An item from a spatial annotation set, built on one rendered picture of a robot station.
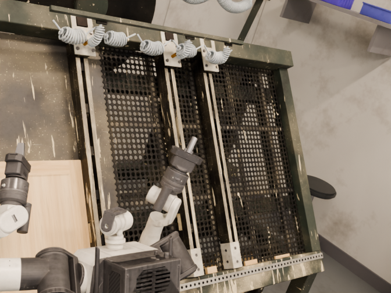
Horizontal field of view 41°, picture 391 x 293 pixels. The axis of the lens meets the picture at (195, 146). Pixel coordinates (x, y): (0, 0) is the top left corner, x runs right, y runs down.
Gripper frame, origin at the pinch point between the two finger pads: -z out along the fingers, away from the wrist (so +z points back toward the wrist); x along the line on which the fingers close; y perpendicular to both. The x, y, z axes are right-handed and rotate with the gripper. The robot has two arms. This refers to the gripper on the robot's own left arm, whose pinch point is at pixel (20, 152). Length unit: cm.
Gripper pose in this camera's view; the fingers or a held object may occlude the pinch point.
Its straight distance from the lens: 184.2
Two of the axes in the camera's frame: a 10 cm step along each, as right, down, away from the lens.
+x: 0.3, 4.4, 9.0
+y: 10.0, -0.1, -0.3
